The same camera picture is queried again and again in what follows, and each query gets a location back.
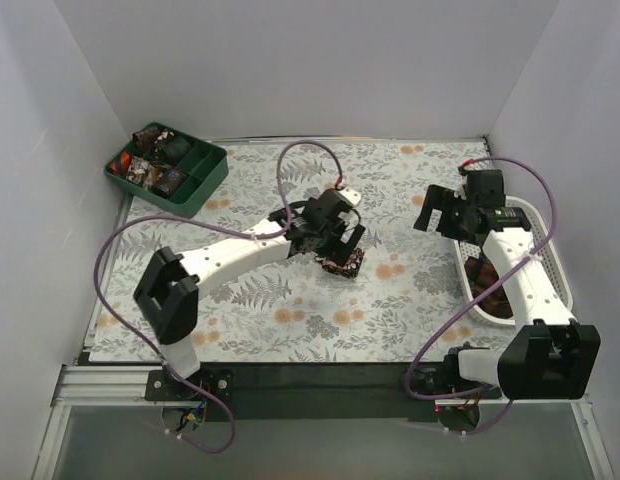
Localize brown blue floral tie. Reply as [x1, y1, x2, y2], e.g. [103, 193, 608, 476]
[152, 168, 188, 198]

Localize floral patterned table mat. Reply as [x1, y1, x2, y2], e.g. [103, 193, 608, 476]
[86, 140, 514, 363]

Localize pink rose floral tie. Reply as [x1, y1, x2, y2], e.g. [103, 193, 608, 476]
[315, 247, 365, 279]

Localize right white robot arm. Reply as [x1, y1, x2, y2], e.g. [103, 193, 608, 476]
[414, 185, 601, 400]

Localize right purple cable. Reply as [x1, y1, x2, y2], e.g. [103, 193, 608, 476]
[404, 156, 558, 437]

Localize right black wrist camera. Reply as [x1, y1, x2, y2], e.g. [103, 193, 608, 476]
[464, 169, 506, 208]

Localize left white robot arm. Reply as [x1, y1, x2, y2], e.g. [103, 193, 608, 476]
[133, 212, 365, 400]

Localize green divided organizer tray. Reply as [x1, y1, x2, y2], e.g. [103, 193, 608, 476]
[103, 122, 229, 218]

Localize dark floral ties in basket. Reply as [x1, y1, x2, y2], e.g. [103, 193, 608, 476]
[464, 253, 512, 319]

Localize white perforated plastic basket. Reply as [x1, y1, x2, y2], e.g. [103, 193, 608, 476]
[452, 196, 574, 328]

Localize rolled ties in tray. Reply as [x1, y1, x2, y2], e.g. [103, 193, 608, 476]
[105, 124, 194, 194]

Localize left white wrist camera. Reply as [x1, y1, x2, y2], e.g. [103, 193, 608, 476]
[336, 188, 362, 208]

